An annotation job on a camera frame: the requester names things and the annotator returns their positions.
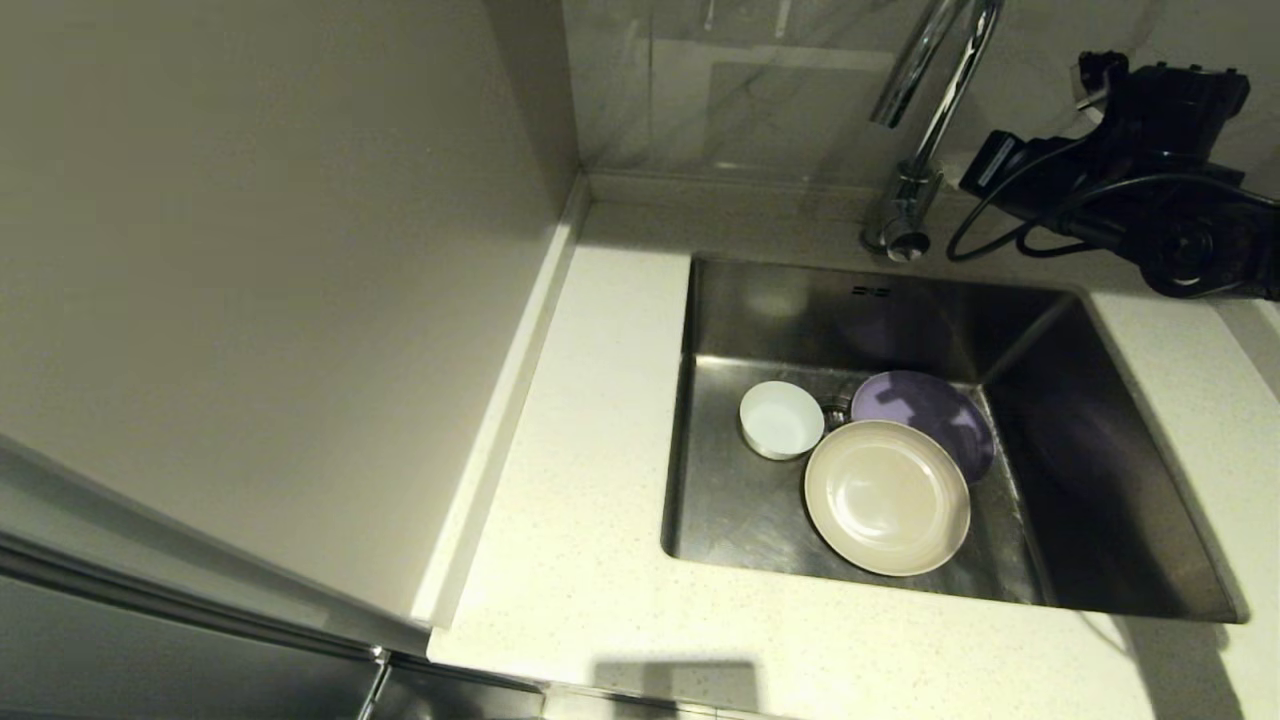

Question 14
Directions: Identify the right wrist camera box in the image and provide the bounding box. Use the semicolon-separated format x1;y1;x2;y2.
1075;52;1131;113

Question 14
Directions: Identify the chrome gooseneck faucet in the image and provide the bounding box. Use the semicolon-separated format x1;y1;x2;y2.
858;0;1004;264

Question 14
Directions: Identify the stainless steel sink basin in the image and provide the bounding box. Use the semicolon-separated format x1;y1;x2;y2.
660;252;1249;626

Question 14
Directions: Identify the beige plate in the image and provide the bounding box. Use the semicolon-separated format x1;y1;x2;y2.
803;419;972;578

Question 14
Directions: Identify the grey glossy cabinet door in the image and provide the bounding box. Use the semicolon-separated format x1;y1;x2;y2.
0;430;546;720

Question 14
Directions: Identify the purple plate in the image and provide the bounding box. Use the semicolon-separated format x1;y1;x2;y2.
850;370;997;486

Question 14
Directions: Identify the small white bowl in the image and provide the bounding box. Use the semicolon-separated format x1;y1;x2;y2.
739;380;827;462

